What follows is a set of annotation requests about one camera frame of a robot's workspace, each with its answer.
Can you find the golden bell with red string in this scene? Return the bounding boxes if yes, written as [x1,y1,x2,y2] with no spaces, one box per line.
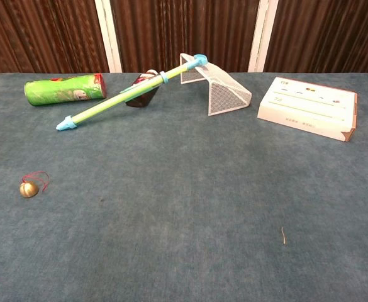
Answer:
[19,171,50,199]

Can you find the blue table cloth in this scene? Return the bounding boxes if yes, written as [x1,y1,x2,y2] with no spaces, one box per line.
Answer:
[0,72,368,302]

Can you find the dark brown sauce bottle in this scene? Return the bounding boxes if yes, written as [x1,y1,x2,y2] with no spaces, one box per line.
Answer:
[125,69,160,108]

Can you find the green and blue water squirter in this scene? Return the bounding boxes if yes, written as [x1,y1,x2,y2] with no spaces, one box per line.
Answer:
[55,53,209,131]

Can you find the brown pleated screen panel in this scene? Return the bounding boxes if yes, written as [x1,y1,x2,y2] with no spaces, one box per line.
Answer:
[109,0,260,74]
[263,0,368,74]
[0,0,110,80]

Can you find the white cardboard box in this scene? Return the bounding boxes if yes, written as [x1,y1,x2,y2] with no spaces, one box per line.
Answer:
[257,76,359,143]

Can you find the green chips can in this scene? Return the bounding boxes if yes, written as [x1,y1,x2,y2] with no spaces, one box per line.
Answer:
[24,73,108,107]

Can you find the white wire mesh organizer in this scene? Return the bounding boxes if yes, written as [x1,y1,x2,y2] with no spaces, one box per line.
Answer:
[179,53,253,117]

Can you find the white screen frame post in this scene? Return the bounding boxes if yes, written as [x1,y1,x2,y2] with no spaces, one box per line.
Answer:
[247,0,280,74]
[94,0,123,74]

